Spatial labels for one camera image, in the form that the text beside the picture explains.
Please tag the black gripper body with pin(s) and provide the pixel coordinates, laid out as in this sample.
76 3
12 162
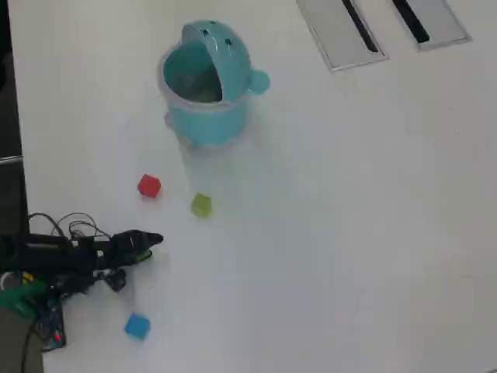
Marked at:
114 252

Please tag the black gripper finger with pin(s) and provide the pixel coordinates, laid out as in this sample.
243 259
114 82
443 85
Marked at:
143 256
149 239

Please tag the red cube block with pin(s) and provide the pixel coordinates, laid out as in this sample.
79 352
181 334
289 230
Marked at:
149 186

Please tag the green cube block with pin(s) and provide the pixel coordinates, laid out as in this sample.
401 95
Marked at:
201 205

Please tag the blue cube block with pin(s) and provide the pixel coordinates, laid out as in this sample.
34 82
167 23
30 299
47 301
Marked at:
136 327

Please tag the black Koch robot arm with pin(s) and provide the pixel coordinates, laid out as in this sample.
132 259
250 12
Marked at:
50 252

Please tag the teal animal-shaped bin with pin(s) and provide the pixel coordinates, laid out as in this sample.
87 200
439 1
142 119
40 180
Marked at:
217 120

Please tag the yellow connector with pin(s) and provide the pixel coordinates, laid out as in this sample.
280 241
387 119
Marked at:
27 277

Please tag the blue circuit board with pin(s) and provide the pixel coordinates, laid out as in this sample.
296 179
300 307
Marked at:
52 322

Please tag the green table clamp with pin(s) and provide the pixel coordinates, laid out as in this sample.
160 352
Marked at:
19 299

